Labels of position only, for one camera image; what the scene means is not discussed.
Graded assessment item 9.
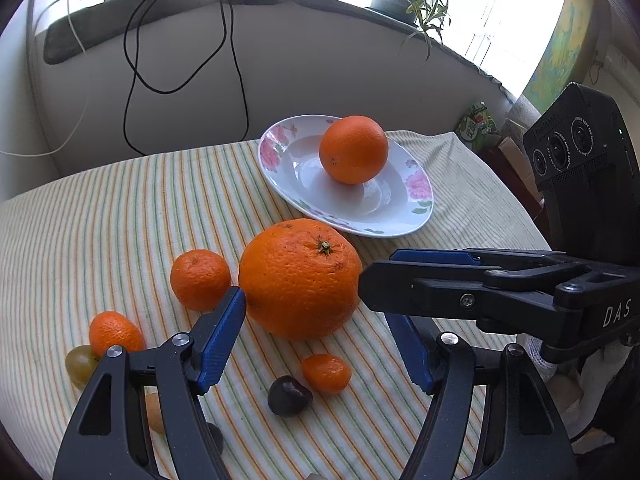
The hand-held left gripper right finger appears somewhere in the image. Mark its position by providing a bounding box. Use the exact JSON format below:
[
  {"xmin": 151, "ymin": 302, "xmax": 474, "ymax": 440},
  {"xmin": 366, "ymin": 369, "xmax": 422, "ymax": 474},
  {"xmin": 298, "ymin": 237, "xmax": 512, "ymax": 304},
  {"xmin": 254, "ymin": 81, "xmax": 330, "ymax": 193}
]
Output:
[{"xmin": 385, "ymin": 312, "xmax": 581, "ymax": 480}]

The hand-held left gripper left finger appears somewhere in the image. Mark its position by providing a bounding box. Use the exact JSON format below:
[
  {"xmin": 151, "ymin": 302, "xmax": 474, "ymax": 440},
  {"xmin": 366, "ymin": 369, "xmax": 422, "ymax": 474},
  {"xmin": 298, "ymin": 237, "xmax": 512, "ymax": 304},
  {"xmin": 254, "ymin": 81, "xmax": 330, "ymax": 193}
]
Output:
[{"xmin": 52, "ymin": 286, "xmax": 247, "ymax": 480}]

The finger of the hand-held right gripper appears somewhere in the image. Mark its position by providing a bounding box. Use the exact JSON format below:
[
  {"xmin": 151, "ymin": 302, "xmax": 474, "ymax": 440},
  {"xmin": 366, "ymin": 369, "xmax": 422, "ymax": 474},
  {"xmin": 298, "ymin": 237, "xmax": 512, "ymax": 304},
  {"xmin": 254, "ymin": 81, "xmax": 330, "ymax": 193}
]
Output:
[
  {"xmin": 357, "ymin": 258, "xmax": 558, "ymax": 335},
  {"xmin": 390, "ymin": 246, "xmax": 591, "ymax": 273}
]

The small orange kumquat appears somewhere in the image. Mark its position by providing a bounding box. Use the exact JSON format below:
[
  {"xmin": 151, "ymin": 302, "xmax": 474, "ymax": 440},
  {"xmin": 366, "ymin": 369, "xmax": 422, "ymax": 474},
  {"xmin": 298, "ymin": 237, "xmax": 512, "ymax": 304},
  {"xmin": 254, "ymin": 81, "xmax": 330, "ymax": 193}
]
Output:
[{"xmin": 301, "ymin": 353, "xmax": 352, "ymax": 395}]

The dark round fruit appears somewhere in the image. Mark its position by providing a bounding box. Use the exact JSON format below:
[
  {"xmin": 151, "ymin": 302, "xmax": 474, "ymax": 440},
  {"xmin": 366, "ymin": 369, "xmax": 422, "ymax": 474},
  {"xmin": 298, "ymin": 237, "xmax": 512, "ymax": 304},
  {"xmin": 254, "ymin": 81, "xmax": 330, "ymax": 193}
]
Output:
[{"xmin": 267, "ymin": 375, "xmax": 314, "ymax": 418}]

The large orange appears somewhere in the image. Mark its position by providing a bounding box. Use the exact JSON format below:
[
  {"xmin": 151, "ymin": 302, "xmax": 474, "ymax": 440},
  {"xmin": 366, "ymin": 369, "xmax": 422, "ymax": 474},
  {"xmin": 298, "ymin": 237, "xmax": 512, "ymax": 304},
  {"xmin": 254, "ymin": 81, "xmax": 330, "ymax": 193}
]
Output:
[{"xmin": 238, "ymin": 218, "xmax": 364, "ymax": 342}]

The white floral plate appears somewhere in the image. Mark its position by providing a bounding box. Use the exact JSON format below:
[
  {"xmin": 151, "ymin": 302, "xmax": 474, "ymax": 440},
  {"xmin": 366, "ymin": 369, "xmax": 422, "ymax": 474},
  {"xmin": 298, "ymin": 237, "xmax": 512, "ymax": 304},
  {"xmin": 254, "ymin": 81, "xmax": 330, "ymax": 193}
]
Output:
[{"xmin": 257, "ymin": 114, "xmax": 435, "ymax": 239}]

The person's right hand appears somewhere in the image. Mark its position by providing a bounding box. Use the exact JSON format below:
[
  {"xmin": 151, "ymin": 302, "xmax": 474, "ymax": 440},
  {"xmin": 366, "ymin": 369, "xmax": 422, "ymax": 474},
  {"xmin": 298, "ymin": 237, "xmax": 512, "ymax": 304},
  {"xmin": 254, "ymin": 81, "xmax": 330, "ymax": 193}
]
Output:
[{"xmin": 515, "ymin": 332, "xmax": 633, "ymax": 411}]

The round mandarin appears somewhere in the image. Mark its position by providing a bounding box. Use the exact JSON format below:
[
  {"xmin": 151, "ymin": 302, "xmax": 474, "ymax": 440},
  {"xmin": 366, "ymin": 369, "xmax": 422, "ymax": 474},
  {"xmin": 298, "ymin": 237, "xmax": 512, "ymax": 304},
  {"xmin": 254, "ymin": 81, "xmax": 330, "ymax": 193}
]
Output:
[{"xmin": 170, "ymin": 249, "xmax": 232, "ymax": 312}]

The cardboard box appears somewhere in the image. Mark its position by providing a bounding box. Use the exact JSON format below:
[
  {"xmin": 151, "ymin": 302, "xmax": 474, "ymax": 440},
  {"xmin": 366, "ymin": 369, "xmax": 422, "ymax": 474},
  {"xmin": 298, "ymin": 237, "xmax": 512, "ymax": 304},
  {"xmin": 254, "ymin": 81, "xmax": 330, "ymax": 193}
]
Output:
[{"xmin": 480, "ymin": 132, "xmax": 546, "ymax": 211}]

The tan round fruit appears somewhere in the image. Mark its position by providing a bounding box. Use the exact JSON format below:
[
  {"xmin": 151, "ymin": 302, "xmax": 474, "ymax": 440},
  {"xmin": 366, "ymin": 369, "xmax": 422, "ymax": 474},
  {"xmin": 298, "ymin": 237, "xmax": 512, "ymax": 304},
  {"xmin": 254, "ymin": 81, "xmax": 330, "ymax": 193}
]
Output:
[{"xmin": 145, "ymin": 392, "xmax": 166, "ymax": 435}]

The small oval mandarin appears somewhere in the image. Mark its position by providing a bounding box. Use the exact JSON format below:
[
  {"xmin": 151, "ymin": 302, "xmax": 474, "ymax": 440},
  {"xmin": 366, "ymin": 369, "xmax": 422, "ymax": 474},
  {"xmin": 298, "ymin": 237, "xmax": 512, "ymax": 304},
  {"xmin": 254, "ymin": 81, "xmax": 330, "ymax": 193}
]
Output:
[{"xmin": 89, "ymin": 311, "xmax": 147, "ymax": 358}]

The green snack package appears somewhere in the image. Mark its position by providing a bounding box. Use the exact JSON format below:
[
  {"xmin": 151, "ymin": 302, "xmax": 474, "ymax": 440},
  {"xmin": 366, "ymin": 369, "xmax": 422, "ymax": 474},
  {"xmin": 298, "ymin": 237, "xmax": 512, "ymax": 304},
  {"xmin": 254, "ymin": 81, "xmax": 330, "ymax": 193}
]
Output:
[{"xmin": 457, "ymin": 102, "xmax": 501, "ymax": 143}]

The medium orange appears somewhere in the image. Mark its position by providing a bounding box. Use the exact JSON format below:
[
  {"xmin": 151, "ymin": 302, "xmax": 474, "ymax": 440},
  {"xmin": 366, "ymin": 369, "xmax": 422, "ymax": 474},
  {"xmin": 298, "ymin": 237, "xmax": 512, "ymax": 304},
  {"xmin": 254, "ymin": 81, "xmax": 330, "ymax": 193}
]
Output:
[{"xmin": 319, "ymin": 115, "xmax": 389, "ymax": 185}]

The green round fruit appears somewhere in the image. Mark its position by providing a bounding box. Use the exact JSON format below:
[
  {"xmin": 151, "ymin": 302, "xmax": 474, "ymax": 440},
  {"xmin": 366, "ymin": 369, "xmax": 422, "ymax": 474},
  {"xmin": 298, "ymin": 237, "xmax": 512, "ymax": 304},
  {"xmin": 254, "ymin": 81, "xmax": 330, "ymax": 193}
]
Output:
[{"xmin": 65, "ymin": 344, "xmax": 101, "ymax": 391}]

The striped tablecloth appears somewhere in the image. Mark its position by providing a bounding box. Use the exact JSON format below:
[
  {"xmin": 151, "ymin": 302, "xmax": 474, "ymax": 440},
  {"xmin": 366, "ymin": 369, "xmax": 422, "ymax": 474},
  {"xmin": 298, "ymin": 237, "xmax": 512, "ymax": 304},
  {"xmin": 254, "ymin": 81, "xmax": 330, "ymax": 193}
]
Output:
[{"xmin": 0, "ymin": 130, "xmax": 556, "ymax": 480}]

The grey sill mat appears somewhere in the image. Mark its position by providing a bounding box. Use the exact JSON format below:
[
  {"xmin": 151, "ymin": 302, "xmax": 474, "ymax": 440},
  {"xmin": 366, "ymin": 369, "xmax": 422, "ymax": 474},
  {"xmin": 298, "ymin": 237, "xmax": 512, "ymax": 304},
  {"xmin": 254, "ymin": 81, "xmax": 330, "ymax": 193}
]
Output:
[{"xmin": 42, "ymin": 0, "xmax": 516, "ymax": 103}]

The wall map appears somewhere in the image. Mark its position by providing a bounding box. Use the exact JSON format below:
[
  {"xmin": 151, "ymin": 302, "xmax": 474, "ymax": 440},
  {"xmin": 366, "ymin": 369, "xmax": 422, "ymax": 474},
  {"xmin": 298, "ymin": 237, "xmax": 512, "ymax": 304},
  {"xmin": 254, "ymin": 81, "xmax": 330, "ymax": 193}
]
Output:
[{"xmin": 522, "ymin": 0, "xmax": 601, "ymax": 111}]

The black cable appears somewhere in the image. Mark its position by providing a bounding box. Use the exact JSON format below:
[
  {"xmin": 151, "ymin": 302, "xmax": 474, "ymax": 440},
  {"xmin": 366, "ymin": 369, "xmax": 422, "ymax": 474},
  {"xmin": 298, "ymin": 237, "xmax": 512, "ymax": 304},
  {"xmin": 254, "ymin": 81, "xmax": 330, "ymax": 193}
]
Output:
[
  {"xmin": 122, "ymin": 0, "xmax": 151, "ymax": 157},
  {"xmin": 124, "ymin": 0, "xmax": 250, "ymax": 142}
]

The white cable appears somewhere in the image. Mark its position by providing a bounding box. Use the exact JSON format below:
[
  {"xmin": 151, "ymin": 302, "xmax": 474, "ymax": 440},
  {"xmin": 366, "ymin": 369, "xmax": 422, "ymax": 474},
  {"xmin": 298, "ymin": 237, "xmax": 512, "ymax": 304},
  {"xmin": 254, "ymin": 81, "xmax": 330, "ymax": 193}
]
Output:
[{"xmin": 0, "ymin": 0, "xmax": 92, "ymax": 158}]

